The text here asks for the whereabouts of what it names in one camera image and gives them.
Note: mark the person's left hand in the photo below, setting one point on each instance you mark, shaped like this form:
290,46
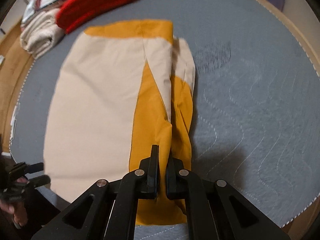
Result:
17,212

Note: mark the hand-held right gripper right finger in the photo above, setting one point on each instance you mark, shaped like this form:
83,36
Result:
171,172

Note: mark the grey-blue quilted mat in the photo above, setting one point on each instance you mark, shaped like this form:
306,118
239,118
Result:
250,92

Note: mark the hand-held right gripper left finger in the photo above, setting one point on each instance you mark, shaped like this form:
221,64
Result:
153,165

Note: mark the red folded garment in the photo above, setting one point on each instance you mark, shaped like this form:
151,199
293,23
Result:
97,2

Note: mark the beige and yellow garment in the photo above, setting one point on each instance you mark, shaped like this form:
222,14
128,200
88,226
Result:
100,100

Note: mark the beige folded cloth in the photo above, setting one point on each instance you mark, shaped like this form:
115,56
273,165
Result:
40,35

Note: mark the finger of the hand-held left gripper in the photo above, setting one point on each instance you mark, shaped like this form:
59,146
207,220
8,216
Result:
32,167
40,180

